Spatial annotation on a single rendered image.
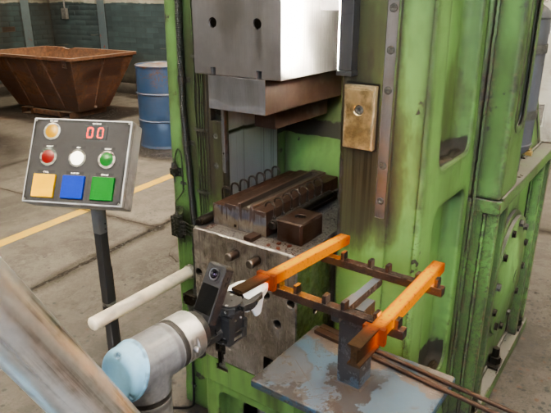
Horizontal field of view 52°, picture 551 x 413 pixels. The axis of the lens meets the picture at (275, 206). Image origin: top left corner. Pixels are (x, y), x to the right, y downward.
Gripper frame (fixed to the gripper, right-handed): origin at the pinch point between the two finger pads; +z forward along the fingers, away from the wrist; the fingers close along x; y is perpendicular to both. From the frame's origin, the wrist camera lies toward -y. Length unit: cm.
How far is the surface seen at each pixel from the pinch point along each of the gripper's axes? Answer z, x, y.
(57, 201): 12, -90, 6
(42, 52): 422, -760, 28
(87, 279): 92, -202, 103
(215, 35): 36, -45, -45
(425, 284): 26.5, 25.1, 3.2
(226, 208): 37, -42, 4
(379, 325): 5.6, 24.7, 3.6
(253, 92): 37, -32, -31
